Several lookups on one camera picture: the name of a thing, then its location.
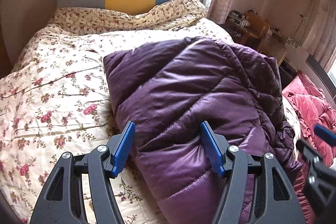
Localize purple quilted down jacket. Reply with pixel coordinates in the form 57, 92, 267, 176
103, 37, 302, 223

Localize wooden chair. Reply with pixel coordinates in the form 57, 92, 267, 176
244, 11, 288, 66

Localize pink crumpled blanket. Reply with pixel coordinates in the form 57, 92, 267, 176
282, 70, 336, 224

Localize small-floral pillow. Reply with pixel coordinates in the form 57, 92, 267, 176
46, 0, 206, 36

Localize cluttered bedside table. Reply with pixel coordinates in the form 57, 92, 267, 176
223, 10, 251, 39

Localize floral cream bed quilt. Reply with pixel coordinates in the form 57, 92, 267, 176
0, 17, 302, 224

